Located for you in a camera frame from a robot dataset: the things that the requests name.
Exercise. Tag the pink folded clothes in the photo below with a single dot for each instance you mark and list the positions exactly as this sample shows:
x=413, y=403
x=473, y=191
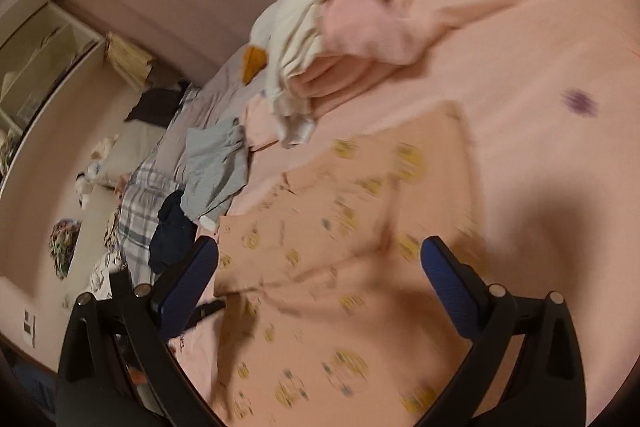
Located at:
x=360, y=27

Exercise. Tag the colourful patterned bundle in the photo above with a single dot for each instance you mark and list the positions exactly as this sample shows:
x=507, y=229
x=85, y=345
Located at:
x=65, y=247

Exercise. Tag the peach printed small garment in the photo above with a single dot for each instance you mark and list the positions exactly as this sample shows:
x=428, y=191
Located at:
x=325, y=217

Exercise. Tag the navy garment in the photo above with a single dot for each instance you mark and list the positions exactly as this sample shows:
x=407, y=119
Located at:
x=172, y=232

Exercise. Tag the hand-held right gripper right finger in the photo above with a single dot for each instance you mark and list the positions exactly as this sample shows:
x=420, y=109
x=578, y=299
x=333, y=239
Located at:
x=450, y=287

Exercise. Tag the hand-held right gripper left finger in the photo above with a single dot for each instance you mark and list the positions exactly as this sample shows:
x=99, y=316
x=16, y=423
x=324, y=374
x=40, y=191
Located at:
x=187, y=282

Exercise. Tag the grey garment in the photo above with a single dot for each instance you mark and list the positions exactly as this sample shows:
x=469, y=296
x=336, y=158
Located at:
x=215, y=167

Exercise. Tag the pink printed quilt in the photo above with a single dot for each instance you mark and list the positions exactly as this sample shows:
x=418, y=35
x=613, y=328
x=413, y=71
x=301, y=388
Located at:
x=525, y=32

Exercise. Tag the plaid grey blanket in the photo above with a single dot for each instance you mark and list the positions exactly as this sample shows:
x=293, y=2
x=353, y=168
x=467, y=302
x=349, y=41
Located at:
x=137, y=207

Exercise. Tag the black cloth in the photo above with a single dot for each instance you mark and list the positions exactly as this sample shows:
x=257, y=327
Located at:
x=157, y=107

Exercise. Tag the white clothes stack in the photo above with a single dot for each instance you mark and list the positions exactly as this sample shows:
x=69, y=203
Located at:
x=107, y=274

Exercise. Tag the white and brown plush toy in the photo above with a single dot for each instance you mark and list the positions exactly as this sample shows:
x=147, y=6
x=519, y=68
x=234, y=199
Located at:
x=102, y=152

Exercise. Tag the white wall shelf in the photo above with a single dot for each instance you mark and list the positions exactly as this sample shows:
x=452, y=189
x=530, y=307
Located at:
x=45, y=52

